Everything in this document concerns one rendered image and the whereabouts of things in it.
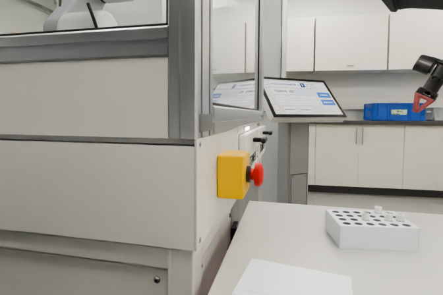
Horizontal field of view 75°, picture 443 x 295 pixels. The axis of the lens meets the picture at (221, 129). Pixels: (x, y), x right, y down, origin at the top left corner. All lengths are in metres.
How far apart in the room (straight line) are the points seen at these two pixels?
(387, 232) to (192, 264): 0.32
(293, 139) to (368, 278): 1.36
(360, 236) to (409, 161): 3.55
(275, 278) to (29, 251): 0.38
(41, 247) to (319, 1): 4.51
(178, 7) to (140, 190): 0.24
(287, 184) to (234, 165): 1.34
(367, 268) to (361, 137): 3.41
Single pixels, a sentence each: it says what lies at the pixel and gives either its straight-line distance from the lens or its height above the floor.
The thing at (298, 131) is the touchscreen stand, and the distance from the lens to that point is 1.79.
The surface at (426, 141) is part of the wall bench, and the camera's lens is 4.13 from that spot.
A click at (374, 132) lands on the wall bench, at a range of 3.91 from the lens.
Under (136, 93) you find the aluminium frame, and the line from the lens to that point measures 0.40.
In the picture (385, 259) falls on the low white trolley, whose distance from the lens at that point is 0.54.
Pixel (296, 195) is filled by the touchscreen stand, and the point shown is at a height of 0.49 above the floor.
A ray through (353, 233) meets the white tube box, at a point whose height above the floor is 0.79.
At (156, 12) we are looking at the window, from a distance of 0.43.
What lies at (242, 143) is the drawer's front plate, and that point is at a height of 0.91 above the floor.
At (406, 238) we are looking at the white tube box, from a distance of 0.58.
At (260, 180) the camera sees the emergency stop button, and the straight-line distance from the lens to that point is 0.49.
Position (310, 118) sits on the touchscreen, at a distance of 1.70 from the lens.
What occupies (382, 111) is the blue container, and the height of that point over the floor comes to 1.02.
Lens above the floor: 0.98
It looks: 3 degrees down
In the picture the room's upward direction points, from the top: straight up
